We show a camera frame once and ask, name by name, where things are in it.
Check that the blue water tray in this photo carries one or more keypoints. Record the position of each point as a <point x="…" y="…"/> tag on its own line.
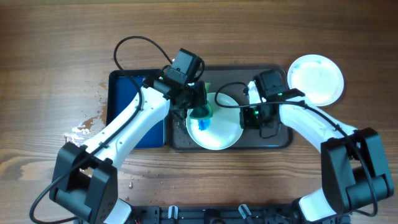
<point x="121" y="92"/>

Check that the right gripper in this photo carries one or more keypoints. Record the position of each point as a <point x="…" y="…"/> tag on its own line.
<point x="247" y="122"/>

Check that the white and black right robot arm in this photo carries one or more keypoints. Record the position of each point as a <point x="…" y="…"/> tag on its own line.
<point x="355" y="171"/>

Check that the white plate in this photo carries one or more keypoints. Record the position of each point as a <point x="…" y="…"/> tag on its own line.
<point x="318" y="77"/>
<point x="221" y="131"/>

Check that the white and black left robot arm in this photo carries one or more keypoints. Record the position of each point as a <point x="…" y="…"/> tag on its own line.
<point x="85" y="178"/>

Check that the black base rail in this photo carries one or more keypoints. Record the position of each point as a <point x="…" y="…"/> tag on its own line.
<point x="278" y="214"/>

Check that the green and yellow sponge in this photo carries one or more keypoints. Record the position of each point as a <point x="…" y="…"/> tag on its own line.
<point x="200" y="108"/>

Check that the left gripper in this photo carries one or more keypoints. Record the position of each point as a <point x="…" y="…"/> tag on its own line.
<point x="201" y="98"/>

